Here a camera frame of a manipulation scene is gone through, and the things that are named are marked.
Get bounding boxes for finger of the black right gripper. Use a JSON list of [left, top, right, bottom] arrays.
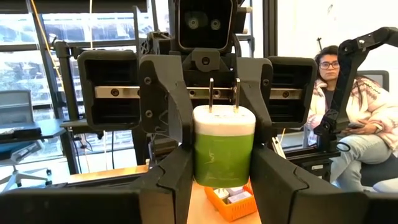
[[235, 57, 274, 144], [138, 54, 195, 147]]

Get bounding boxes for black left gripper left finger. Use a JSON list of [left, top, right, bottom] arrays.
[[138, 145, 195, 224]]

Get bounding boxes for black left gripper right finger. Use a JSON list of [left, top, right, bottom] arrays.
[[249, 146, 309, 224]]

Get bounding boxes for lavender USB wall charger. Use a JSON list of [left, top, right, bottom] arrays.
[[225, 186, 246, 195], [227, 190, 253, 204]]

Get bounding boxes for orange plastic basket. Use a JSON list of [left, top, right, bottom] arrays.
[[204, 179, 258, 223]]

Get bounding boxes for green and white charger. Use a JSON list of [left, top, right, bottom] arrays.
[[213, 187, 230, 200]]

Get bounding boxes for green wall charger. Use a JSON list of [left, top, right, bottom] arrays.
[[192, 77, 257, 189]]

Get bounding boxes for black monitor stand pole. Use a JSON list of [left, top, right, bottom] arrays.
[[54, 40, 80, 123]]

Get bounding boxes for black side table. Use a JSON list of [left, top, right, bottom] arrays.
[[0, 118, 80, 175]]

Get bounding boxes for person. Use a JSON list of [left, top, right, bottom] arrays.
[[305, 45, 398, 193]]

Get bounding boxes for yellow hanging cable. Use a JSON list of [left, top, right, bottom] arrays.
[[30, 0, 65, 90]]

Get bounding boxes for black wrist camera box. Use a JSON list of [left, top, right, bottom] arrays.
[[173, 0, 239, 52]]

